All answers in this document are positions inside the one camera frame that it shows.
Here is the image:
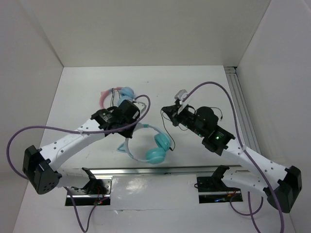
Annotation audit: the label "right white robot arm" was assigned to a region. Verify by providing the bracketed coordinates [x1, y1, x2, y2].
[162, 104, 302, 213]

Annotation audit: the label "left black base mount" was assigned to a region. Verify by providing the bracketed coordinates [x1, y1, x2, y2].
[69, 175, 112, 206]

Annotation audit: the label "aluminium rail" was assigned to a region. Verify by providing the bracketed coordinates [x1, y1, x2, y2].
[224, 67, 261, 154]
[58, 165, 243, 177]

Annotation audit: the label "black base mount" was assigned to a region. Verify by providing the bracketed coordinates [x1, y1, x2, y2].
[69, 175, 112, 206]
[194, 177, 243, 204]

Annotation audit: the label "aluminium rail at right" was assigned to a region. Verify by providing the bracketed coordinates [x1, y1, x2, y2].
[224, 67, 261, 154]

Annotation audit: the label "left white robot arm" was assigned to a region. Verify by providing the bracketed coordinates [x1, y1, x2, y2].
[22, 100, 141, 195]

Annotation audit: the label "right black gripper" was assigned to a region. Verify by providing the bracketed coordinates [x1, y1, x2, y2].
[162, 104, 205, 137]

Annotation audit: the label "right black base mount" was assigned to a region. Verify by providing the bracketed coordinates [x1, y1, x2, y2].
[194, 177, 243, 204]

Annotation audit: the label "aluminium rail at front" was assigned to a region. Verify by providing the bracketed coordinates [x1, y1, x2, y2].
[58, 165, 243, 177]

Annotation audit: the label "teal cat ear headphones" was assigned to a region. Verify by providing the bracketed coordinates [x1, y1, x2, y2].
[116, 123, 173, 165]

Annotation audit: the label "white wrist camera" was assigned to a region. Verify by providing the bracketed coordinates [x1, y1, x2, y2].
[174, 89, 188, 115]
[134, 101, 147, 116]

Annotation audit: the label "black headphone audio cable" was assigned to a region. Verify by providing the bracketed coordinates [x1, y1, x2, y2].
[160, 107, 224, 150]

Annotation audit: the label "pink blue cat ear headphones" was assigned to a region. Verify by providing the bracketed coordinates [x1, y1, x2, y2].
[99, 86, 136, 110]

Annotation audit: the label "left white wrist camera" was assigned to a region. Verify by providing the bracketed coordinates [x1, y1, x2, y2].
[134, 101, 147, 116]

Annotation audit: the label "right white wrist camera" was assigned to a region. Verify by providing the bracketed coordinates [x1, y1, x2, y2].
[174, 89, 188, 115]

